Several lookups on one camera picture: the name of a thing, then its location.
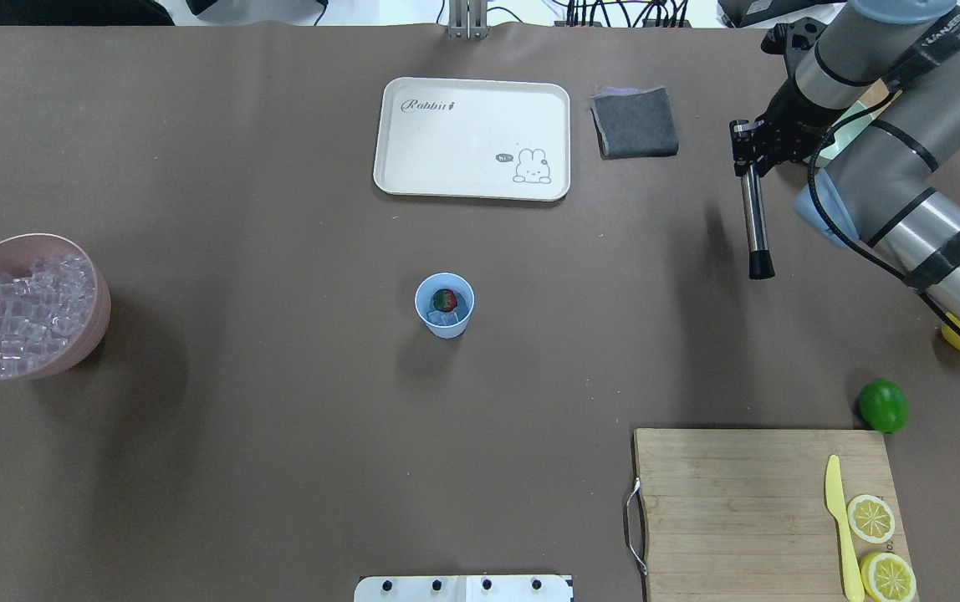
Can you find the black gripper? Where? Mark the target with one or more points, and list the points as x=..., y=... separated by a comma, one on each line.
x=791, y=113

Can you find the steel muddler black tip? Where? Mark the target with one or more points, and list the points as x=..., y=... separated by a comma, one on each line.
x=760, y=264

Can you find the red strawberry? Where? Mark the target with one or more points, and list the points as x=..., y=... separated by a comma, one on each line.
x=444, y=300

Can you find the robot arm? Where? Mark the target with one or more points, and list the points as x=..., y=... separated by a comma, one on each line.
x=873, y=108

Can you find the light blue cup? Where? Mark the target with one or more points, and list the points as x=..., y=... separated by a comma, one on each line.
x=426, y=289

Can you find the ice cubes in cup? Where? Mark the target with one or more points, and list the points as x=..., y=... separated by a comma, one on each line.
x=448, y=319

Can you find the pile of ice cubes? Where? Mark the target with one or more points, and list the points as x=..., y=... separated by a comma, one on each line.
x=42, y=313

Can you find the mint green bowl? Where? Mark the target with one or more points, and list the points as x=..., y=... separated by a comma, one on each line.
x=843, y=137

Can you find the grey folded cloth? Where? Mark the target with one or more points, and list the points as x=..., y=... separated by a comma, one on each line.
x=632, y=124

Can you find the green lime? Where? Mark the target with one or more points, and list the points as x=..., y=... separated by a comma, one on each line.
x=883, y=405

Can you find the cream rabbit tray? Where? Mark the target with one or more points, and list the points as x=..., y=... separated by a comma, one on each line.
x=474, y=138

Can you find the yellow plastic knife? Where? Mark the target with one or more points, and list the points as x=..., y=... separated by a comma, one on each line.
x=852, y=585

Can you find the bamboo cutting board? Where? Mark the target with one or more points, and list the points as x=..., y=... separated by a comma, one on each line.
x=738, y=514

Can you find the upper lemon slice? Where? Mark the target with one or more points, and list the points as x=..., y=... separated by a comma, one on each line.
x=871, y=518

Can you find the lemon slice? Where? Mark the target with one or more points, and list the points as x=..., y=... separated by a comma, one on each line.
x=888, y=577
x=871, y=518

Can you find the lower lemon slice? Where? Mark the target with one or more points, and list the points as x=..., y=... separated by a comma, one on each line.
x=888, y=577

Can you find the pink bowl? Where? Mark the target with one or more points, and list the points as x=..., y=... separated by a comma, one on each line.
x=16, y=254

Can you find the aluminium frame post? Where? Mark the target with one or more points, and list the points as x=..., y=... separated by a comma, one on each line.
x=467, y=19

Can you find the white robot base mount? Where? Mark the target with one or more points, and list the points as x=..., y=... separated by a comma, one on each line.
x=466, y=587

